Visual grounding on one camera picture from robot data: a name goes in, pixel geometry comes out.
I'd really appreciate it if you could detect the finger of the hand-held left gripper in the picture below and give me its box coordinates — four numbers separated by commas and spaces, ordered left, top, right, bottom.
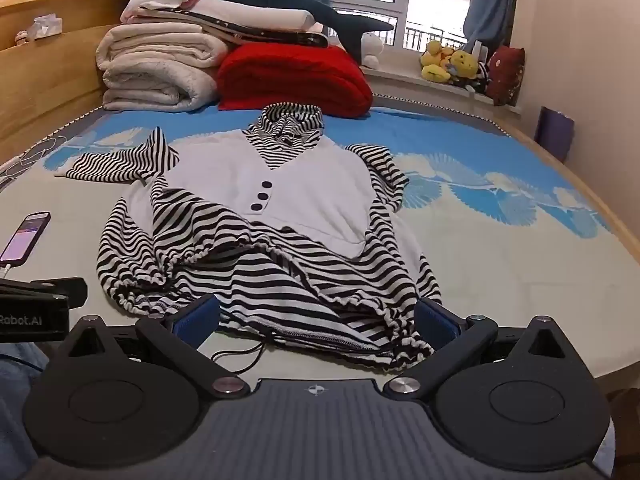
0, 277, 89, 308

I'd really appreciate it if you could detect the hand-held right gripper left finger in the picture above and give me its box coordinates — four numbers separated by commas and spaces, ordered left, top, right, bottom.
61, 294, 251, 401

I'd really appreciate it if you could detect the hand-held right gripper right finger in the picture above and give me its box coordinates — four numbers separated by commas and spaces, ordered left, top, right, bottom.
384, 297, 577, 401

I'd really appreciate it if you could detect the black white striped sweater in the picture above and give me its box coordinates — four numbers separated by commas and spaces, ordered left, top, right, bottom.
55, 102, 444, 374

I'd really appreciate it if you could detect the smartphone in dark case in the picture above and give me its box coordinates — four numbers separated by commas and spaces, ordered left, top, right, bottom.
0, 211, 52, 266

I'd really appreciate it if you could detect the person's leg in jeans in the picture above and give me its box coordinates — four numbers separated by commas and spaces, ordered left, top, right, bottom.
0, 342, 52, 480

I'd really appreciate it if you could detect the blue printed bedsheet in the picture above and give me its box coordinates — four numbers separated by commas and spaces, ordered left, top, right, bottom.
0, 97, 640, 396

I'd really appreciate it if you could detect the folded white fleece blanket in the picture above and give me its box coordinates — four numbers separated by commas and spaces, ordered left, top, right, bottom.
96, 22, 232, 113

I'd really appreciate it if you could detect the yellow duck plush toy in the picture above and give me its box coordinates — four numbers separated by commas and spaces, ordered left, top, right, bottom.
420, 40, 454, 84

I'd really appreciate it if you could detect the folded red blanket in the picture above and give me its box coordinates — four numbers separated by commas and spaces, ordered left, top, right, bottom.
216, 44, 374, 119

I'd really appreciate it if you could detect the tissue pack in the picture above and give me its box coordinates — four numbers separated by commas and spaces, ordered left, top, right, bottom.
30, 16, 64, 41

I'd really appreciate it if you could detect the small white plush toy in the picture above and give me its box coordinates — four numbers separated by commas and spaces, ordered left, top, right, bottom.
359, 32, 385, 69

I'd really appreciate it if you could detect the dark patterned folded cloth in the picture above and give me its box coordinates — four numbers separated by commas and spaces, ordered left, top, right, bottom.
200, 15, 329, 51

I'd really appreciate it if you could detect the wooden bed frame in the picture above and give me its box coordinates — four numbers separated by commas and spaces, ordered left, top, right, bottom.
0, 0, 640, 401

